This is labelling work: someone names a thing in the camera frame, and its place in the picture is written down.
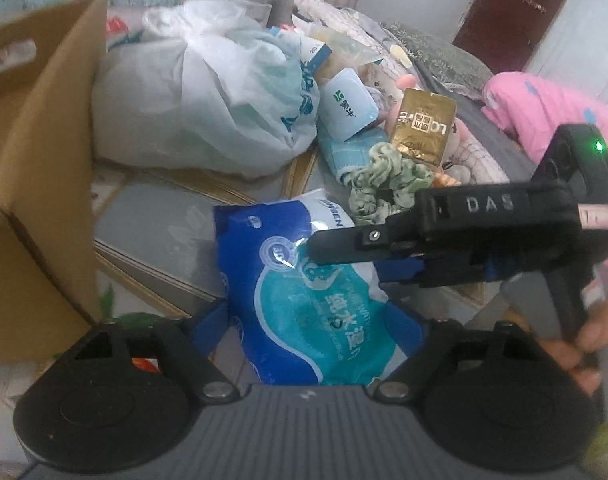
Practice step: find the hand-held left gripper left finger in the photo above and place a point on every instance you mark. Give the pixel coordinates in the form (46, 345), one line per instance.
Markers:
(210, 332)

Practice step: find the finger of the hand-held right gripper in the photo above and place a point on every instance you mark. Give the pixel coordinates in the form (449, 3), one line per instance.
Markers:
(401, 271)
(354, 245)

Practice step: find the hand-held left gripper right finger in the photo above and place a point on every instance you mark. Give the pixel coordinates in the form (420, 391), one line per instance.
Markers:
(436, 352)

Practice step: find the green scrunchie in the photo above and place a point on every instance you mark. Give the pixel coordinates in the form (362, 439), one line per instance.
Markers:
(379, 185)

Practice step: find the orange striped cloth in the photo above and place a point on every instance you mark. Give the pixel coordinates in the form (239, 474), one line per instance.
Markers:
(446, 180)

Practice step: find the blue wet wipes pack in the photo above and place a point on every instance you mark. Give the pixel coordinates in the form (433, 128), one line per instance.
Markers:
(284, 305)

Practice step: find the light blue striped towel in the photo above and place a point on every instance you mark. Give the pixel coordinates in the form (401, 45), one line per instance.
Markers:
(349, 155)

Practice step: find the light blue tissue pack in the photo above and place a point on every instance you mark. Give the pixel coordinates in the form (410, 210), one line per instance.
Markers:
(346, 105)

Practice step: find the pink white plush toy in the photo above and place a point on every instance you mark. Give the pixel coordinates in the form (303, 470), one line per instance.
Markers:
(401, 100)

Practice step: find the brown cardboard box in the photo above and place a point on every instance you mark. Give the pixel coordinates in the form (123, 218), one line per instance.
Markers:
(39, 170)

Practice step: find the person's right hand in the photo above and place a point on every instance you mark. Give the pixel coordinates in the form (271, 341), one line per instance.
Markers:
(591, 355)

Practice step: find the grey bed sheet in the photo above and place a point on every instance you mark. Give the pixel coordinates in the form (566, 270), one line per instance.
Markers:
(489, 132)

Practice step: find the pink blanket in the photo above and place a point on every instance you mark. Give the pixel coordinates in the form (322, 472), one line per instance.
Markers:
(539, 105)

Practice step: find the gold foil packet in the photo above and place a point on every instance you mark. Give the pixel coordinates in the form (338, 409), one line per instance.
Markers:
(424, 127)

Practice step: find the green patterned pillow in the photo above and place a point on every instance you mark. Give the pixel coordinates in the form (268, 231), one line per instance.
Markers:
(444, 57)

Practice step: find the clear plastic bag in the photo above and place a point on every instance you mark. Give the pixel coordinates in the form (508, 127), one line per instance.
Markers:
(346, 55)

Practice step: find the small blue white box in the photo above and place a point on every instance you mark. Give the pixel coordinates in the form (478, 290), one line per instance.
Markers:
(316, 52)

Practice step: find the white plastic bag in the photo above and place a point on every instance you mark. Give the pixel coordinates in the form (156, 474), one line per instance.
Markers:
(199, 105)

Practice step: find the brown wooden door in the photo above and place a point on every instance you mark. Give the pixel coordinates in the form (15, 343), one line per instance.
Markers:
(514, 15)

